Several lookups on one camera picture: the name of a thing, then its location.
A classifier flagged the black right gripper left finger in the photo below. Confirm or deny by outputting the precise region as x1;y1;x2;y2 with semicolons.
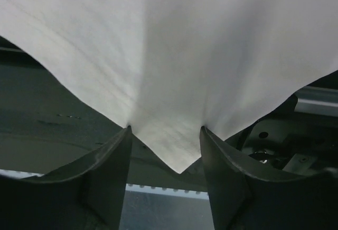
1;127;132;229

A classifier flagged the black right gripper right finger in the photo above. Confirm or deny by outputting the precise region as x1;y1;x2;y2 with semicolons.
200;127;337;229

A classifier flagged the white Coca-Cola t-shirt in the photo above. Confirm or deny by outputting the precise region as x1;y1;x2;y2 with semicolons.
1;0;337;173

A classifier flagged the white slotted cable duct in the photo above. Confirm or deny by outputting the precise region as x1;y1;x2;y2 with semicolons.
1;169;209;197

